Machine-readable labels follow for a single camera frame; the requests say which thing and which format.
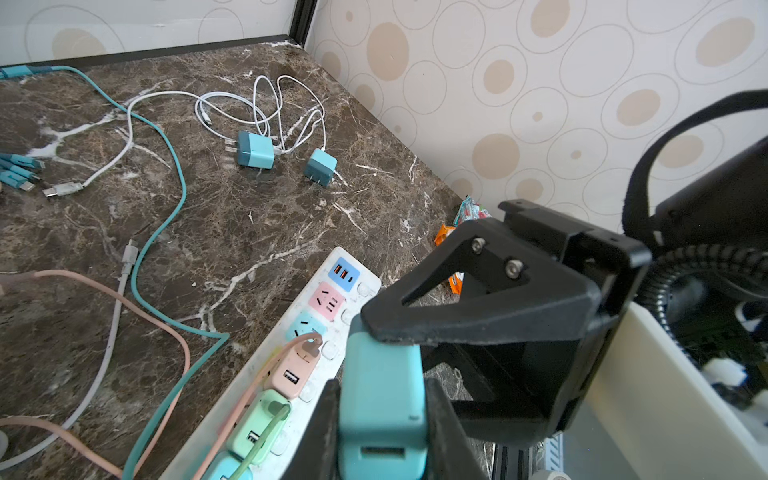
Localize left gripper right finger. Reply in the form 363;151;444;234
423;378;480;480

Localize pink multi-head cable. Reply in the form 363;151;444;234
0;269;324;480

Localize green charger plug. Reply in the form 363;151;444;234
226;389;292;465

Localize green charging cable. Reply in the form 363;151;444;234
227;403;292;480

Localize pink charger plug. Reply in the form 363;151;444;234
264;342;320;400

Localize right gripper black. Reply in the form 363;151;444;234
360;200;652;447

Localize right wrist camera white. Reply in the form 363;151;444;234
586;304;767;479

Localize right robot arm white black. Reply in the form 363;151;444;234
361;90;767;447

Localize long white power strip pastel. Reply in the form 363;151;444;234
162;246;381;479

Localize white usb cable bundle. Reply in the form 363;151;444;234
41;74;328;199

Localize teal multi-head cable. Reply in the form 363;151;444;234
0;64;231;480

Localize teal charger plug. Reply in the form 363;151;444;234
304;149;337;187
224;131;276;170
202;451;242;480
338;316;428;479

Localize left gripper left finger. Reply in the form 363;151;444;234
282;379;341;480

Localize green Fox's candy bag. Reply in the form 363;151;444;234
453;196;490;227

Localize orange Fox's candy bag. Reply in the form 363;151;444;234
434;224;466;296

